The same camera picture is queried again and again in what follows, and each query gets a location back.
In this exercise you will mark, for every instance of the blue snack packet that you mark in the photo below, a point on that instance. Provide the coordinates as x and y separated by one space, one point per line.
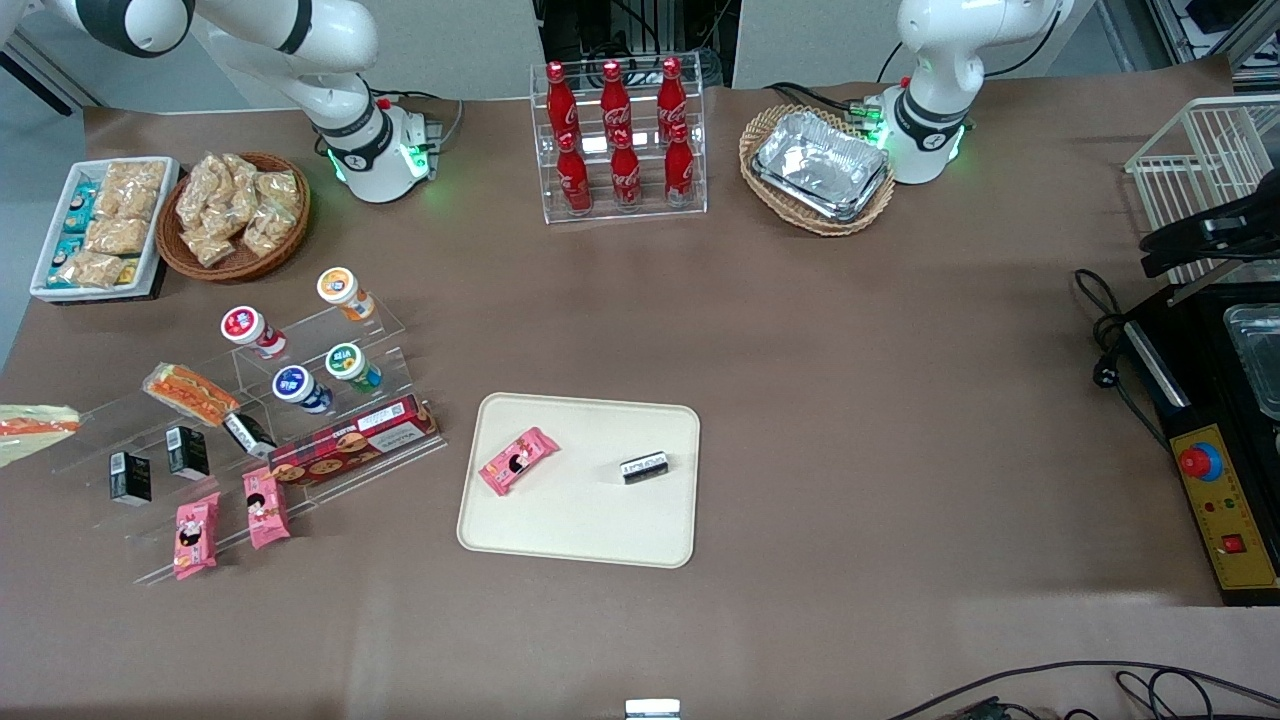
57 279
67 251
82 207

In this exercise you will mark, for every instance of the cream rectangular tray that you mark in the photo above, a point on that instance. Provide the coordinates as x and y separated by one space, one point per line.
580 520

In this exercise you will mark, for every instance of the clear acrylic bottle rack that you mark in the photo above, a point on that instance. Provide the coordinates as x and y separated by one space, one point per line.
645 210

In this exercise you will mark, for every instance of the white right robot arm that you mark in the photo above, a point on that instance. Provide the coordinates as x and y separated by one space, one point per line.
330 90

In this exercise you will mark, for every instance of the white plastic snack tray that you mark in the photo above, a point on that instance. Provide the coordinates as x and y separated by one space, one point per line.
50 240

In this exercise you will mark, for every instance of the green lid cup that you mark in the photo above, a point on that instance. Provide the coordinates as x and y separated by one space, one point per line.
346 361

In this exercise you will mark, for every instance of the light wicker basket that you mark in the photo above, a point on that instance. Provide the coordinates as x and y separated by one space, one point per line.
800 222

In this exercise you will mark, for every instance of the large triangle sandwich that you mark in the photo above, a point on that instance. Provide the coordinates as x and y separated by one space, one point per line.
35 428

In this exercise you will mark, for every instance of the red cola bottle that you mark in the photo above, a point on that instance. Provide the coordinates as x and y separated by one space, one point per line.
574 180
679 170
625 175
560 100
671 96
614 98

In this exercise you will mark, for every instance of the red cookie box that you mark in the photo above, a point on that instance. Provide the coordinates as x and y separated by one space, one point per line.
350 442

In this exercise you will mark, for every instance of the small wrapped sandwich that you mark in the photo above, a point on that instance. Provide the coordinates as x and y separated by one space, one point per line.
190 393

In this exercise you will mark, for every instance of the red lid cup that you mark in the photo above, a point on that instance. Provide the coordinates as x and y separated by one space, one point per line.
245 326

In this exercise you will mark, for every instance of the red emergency stop button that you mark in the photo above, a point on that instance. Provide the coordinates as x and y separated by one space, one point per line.
1200 461

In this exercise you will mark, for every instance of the clear bag of fried snacks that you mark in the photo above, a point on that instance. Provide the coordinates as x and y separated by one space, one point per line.
240 172
198 190
228 212
278 188
117 235
132 185
266 232
92 269
208 246

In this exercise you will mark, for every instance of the small black snack box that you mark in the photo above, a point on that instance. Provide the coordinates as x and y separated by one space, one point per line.
187 452
130 478
644 467
248 435

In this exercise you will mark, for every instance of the blue lid cup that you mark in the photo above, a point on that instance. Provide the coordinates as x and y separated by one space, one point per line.
293 383

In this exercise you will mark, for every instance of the clear acrylic stepped shelf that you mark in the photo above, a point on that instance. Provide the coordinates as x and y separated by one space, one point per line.
330 340

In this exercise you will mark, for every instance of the orange lid cup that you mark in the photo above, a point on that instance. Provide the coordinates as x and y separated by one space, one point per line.
340 287

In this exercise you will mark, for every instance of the black sealing machine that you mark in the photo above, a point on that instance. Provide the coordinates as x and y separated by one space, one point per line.
1200 380

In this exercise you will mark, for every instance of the aluminium foil tray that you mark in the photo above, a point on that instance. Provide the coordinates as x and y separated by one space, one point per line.
820 165

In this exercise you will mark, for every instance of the metal machine tray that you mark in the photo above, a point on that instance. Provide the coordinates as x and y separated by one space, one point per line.
1258 355

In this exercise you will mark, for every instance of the yellow snack packet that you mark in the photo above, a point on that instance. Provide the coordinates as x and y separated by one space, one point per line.
129 272

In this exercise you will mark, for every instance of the pink snack packet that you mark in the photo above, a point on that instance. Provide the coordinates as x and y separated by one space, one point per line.
518 461
195 535
266 508

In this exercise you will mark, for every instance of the dark brown wicker basket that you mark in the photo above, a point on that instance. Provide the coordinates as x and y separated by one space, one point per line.
245 268

